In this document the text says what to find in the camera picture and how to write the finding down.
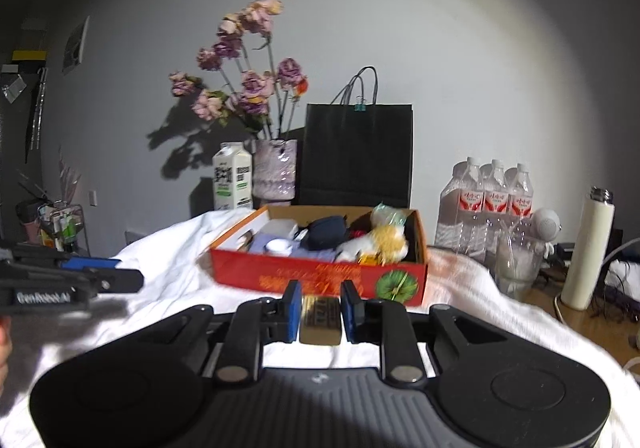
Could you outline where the navy zip pouch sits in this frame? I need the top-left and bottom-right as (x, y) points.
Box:
(298, 214), (351, 251)

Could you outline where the person's left hand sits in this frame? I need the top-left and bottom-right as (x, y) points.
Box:
(0, 316), (14, 382)

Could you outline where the wooden desktop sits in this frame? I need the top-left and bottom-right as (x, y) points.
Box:
(517, 278), (640, 372)

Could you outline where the white cable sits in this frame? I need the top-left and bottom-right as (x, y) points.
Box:
(602, 236), (640, 279)

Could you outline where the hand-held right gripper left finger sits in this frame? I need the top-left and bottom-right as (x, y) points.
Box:
(133, 279), (304, 383)

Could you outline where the white round gadget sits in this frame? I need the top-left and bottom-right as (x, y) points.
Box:
(529, 207), (564, 244)

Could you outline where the purple glass vase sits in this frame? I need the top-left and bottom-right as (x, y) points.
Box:
(251, 138), (299, 207)

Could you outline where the red cardboard box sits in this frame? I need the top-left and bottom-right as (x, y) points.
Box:
(208, 205), (430, 307)

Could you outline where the wall poster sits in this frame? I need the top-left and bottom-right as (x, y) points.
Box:
(62, 16), (91, 75)

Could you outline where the white milk carton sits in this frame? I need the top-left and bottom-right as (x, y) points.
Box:
(212, 141), (254, 213)

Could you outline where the pack of water bottles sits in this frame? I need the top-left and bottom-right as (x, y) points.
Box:
(433, 156), (536, 265)

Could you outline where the clear glass cup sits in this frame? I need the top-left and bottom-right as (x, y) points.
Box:
(494, 230), (546, 301)

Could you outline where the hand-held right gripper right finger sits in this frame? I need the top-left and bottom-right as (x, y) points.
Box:
(340, 279), (508, 385)

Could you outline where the metal wire rack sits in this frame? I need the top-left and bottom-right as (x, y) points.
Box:
(16, 197), (89, 255)

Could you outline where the white and yellow plush toy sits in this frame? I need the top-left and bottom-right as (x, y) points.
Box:
(334, 222), (409, 265)

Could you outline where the purple fabric pouch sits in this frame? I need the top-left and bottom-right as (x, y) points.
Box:
(248, 232), (341, 263)

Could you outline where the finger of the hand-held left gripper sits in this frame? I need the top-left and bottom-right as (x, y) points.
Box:
(0, 243), (123, 273)
(58, 267), (146, 297)

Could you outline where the white towel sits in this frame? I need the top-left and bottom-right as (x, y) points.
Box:
(0, 209), (640, 448)

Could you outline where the white thermos bottle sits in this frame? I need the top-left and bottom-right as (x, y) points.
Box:
(559, 186), (616, 311)

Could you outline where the dried flower bouquet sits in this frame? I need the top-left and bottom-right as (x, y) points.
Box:
(168, 0), (310, 141)

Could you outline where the gold and black packet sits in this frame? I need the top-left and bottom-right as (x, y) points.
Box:
(298, 295), (346, 345)

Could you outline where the iridescent plastic bag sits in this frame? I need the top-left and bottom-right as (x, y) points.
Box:
(370, 202), (412, 229)

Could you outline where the black paper bag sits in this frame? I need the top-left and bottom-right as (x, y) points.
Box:
(298, 66), (415, 210)

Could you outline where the black cable tangle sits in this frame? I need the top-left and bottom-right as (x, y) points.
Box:
(591, 272), (640, 322)

